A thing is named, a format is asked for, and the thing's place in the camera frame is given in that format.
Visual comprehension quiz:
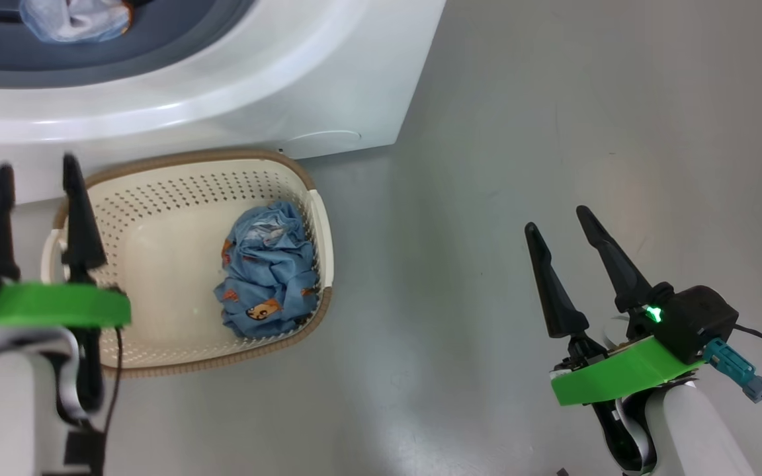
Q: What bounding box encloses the blue cartoon print garment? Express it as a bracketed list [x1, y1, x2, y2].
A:
[214, 201, 323, 340]

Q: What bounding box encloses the cream perforated laundry basket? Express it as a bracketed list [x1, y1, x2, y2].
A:
[40, 149, 336, 379]

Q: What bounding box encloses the grey rubber door gasket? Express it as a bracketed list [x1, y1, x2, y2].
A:
[0, 0, 257, 89]

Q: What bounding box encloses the teal right camera connector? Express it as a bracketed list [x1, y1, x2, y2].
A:
[703, 338, 762, 405]

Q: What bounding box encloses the round drain filter cover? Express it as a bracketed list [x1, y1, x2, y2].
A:
[280, 130, 362, 160]

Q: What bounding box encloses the white front-load washing machine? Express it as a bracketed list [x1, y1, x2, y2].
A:
[0, 0, 447, 207]

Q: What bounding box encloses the thin brown gripper cable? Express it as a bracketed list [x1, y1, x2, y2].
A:
[99, 327, 124, 476]

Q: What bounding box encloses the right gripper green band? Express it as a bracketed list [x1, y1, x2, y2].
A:
[524, 204, 710, 474]

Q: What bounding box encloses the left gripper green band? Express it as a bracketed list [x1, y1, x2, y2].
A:
[0, 153, 132, 415]

